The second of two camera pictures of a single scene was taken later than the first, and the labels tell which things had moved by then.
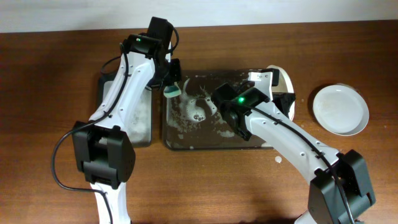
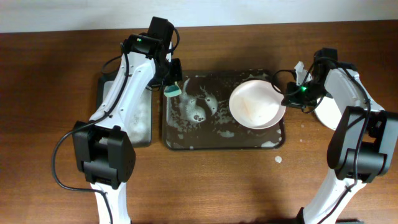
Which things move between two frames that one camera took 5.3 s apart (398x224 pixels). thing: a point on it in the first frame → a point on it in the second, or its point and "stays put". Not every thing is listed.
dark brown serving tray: x=192 y=120 stays put
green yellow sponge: x=171 y=91 stays put
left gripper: x=174 y=73 stays put
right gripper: x=285 y=101 → x=292 y=94
